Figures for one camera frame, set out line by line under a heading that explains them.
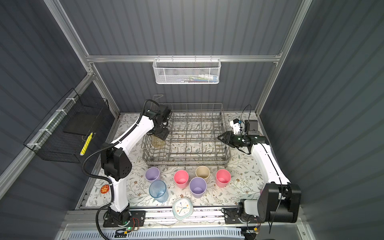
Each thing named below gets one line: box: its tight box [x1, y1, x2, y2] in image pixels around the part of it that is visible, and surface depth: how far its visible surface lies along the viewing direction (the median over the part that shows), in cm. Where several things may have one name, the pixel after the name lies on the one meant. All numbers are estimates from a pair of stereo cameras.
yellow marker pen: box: [79, 132, 94, 156], surface depth 71 cm
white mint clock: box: [172, 197, 194, 221], surface depth 76 cm
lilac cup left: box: [145, 166, 160, 182], surface depth 87 cm
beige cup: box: [195, 165, 211, 179], surface depth 82 cm
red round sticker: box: [100, 184, 110, 194], surface depth 84 cm
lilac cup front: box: [189, 176, 207, 199], surface depth 77 cm
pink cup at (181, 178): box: [174, 169, 190, 189], surface depth 86 cm
